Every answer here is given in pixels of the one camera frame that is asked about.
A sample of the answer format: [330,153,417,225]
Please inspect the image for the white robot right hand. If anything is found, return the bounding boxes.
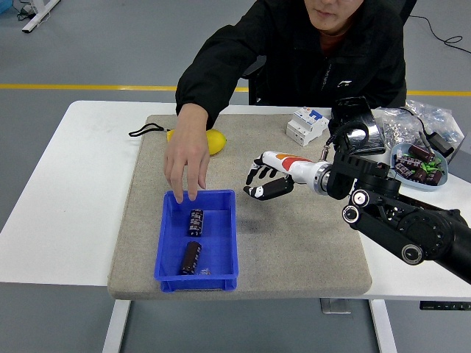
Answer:
[243,150,318,202]

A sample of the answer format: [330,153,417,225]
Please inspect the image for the person's right hand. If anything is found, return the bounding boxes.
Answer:
[163,104,213,205]

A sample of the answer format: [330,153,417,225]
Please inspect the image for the blue plastic box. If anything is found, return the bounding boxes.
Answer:
[152,188,240,292]

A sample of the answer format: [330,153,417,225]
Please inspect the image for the yellow lemon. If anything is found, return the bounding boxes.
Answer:
[204,128,227,157]

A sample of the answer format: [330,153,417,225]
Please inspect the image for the white circuit breaker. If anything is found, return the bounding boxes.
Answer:
[286,108,330,147]

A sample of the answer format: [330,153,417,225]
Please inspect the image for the yellow tape measure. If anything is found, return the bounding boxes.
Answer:
[128,123,174,143]

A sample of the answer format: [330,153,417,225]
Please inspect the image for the grey-brown mat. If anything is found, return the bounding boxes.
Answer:
[107,113,372,301]

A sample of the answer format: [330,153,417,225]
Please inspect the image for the black film-wrapped device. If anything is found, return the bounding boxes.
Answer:
[327,96,386,156]

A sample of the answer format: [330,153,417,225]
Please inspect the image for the light blue bowl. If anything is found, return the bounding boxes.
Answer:
[389,142,450,191]

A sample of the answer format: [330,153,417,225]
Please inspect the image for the clear bag of metal washers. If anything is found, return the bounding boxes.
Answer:
[375,107,424,155]

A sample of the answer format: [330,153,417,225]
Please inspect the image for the person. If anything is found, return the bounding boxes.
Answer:
[163,0,419,205]

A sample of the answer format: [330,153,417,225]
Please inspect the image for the white table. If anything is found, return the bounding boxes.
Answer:
[0,100,471,353]

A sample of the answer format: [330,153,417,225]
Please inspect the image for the green plastic connectors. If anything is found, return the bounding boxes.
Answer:
[421,157,442,174]

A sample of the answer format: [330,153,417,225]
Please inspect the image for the black power adapter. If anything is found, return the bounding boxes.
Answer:
[428,131,456,158]

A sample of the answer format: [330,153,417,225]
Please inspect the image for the clear bag of blue parts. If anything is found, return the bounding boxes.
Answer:
[404,99,464,148]

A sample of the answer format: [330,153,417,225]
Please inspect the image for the black table control panel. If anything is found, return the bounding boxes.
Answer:
[419,301,471,312]

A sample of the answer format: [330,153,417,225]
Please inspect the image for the grey metal table bracket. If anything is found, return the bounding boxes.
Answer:
[319,298,353,315]

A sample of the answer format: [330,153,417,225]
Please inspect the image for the black floor cable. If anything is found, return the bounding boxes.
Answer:
[411,13,471,55]

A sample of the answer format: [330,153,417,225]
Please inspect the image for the white metal frame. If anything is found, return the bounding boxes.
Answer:
[21,0,62,34]

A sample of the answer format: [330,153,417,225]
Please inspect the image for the black tangled cable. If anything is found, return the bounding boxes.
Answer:
[16,1,40,21]

